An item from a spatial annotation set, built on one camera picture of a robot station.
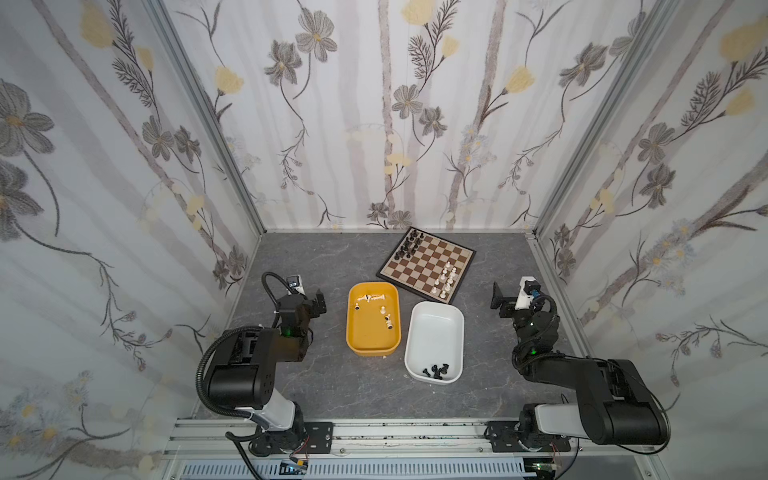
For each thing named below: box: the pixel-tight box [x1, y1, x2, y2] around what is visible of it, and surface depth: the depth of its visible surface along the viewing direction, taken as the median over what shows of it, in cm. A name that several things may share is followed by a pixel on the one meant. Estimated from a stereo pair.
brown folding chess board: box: [376, 226, 477, 305], surface depth 110 cm
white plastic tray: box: [404, 301, 465, 385], surface depth 92 cm
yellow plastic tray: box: [346, 281, 401, 357], surface depth 97 cm
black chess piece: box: [422, 363, 449, 380], surface depth 86 cm
